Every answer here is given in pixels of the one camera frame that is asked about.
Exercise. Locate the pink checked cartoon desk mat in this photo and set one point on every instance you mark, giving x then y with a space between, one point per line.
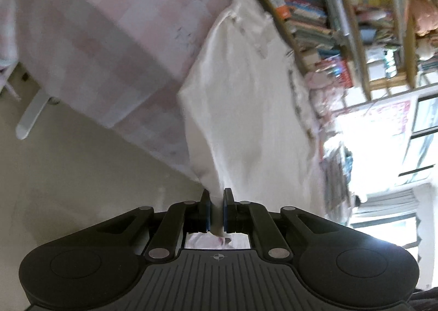
85 41

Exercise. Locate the row of colourful books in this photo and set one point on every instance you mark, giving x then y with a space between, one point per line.
301 0

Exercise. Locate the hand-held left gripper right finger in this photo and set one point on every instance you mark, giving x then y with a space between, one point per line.
226 212

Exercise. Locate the white pink plush bunny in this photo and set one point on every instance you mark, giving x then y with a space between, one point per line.
318 82

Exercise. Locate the white wooden bookshelf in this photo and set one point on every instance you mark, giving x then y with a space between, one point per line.
349 41

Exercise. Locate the cream printed T-shirt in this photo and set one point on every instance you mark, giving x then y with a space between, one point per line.
246 109

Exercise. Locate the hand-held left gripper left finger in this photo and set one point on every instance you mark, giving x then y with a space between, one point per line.
205 212

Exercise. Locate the window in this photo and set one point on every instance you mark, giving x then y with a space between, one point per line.
424 147

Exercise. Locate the white desk leg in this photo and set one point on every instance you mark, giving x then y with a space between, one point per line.
32 112

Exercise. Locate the alphabet wall poster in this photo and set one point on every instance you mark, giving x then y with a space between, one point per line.
390 116

